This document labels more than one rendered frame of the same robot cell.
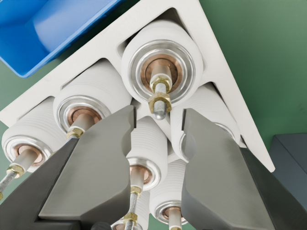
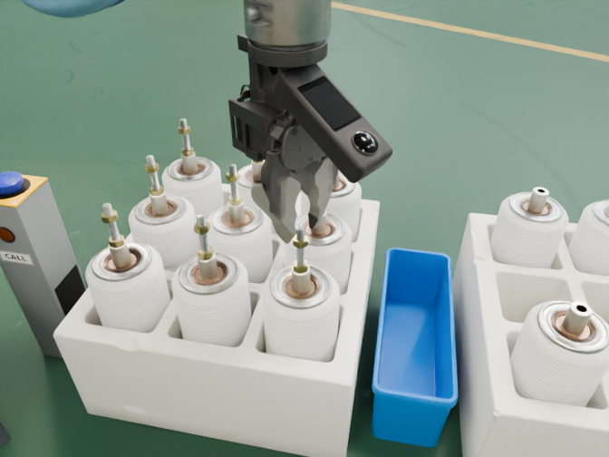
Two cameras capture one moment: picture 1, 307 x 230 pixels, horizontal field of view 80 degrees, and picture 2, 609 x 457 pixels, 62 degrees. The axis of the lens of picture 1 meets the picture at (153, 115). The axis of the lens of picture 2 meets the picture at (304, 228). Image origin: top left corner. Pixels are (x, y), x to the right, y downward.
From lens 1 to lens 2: 0.47 m
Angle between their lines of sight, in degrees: 34
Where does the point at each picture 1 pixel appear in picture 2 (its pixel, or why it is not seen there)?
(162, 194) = (190, 218)
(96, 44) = (359, 297)
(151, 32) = (333, 302)
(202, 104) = (238, 306)
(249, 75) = not seen: outside the picture
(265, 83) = not seen: outside the picture
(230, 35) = not seen: outside the picture
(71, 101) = (339, 232)
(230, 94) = (208, 350)
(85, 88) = (339, 247)
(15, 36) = (427, 285)
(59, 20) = (411, 335)
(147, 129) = (254, 268)
